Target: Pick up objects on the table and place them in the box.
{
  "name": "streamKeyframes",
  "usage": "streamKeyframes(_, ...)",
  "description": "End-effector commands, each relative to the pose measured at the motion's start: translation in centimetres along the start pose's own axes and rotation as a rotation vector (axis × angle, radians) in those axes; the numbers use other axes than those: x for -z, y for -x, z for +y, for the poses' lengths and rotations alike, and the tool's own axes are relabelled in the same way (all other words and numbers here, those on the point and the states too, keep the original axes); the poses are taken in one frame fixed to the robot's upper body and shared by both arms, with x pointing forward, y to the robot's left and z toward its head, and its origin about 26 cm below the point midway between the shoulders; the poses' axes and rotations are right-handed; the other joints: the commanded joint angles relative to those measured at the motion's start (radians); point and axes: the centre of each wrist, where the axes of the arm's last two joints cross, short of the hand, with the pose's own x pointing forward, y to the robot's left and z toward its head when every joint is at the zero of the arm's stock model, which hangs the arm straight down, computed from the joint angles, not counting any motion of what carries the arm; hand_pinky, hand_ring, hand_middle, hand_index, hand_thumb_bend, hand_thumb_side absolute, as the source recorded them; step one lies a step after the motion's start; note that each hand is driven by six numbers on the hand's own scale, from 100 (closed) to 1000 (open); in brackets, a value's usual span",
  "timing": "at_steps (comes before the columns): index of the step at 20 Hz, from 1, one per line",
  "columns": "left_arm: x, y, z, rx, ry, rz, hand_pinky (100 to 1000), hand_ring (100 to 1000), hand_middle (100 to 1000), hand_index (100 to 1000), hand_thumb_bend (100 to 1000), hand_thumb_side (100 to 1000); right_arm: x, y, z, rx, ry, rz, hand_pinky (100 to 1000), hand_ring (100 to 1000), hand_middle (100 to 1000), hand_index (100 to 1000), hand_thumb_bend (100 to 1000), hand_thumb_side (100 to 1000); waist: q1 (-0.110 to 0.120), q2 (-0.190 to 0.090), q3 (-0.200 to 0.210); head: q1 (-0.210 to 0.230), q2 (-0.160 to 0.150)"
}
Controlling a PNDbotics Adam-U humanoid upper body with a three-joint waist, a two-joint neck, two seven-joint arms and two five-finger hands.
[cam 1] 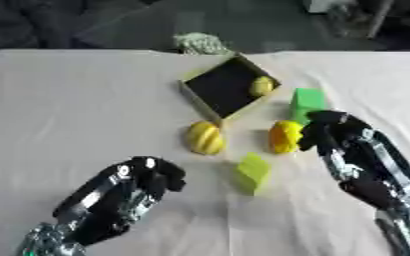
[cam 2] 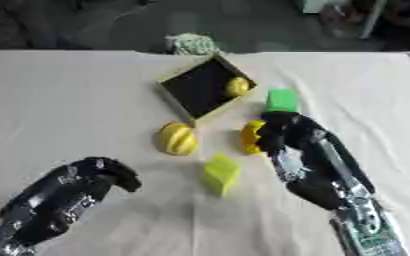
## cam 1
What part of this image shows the open box with black inside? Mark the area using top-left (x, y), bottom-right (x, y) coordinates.
top-left (177, 53), bottom-right (284, 128)

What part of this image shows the orange ridged toy fruit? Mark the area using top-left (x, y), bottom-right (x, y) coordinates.
top-left (266, 120), bottom-right (305, 155)

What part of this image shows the green rectangular block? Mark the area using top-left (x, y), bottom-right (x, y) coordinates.
top-left (289, 87), bottom-right (331, 126)

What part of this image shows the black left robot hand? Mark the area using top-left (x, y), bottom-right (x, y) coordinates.
top-left (51, 155), bottom-right (188, 247)

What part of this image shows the pale green knitted object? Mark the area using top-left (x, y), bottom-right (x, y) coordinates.
top-left (171, 32), bottom-right (235, 56)

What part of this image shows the yellow ridged toy fruit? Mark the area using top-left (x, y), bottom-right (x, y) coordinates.
top-left (184, 120), bottom-right (226, 156)

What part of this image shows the small yellow toy fruit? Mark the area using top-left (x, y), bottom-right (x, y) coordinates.
top-left (247, 75), bottom-right (277, 98)

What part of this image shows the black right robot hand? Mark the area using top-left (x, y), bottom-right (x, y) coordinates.
top-left (296, 109), bottom-right (410, 212)

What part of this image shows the lime green block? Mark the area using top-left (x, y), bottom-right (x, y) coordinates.
top-left (233, 152), bottom-right (274, 197)

